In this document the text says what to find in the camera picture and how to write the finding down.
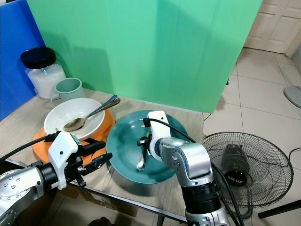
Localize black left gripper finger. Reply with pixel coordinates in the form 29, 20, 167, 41
86, 153, 114, 171
79, 140, 107, 155

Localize short silver spoon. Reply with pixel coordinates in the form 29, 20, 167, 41
137, 140, 148, 171

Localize teal plate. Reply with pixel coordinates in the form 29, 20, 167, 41
106, 110, 191, 184

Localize long metal spoon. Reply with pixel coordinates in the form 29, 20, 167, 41
63, 94, 121, 132

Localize brown cardboard box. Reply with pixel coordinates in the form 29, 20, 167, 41
61, 186, 139, 217

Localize white bowl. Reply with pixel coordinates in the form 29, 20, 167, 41
44, 98, 105, 140

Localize orange plate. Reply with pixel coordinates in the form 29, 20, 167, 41
32, 111, 116, 158

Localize pale green mug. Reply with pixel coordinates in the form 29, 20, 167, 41
51, 78, 85, 104

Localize black robot foot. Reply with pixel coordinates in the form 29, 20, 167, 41
87, 217, 114, 226

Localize glass jar with white contents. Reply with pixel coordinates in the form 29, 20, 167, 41
26, 64, 66, 100

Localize green backdrop board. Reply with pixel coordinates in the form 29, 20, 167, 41
27, 0, 263, 113

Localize black jar lid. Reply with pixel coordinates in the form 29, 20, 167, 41
20, 47, 57, 70

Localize black floor fan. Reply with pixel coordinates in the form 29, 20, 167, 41
202, 132, 301, 219

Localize blue backdrop board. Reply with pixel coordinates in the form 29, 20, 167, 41
0, 0, 45, 121

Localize round white fan base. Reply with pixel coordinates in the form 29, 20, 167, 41
284, 86, 301, 109

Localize white panelled door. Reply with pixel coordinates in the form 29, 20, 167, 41
244, 0, 301, 53

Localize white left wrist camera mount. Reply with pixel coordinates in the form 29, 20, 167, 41
47, 133, 79, 190

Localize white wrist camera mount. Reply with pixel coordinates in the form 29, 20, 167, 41
47, 133, 79, 190
147, 111, 174, 161

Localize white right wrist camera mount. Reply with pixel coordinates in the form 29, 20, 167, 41
147, 111, 174, 161

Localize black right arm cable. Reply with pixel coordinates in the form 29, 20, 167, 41
141, 118, 246, 226

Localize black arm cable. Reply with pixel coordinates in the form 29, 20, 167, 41
141, 118, 246, 226
0, 134, 59, 163

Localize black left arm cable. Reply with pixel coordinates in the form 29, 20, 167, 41
0, 134, 59, 163

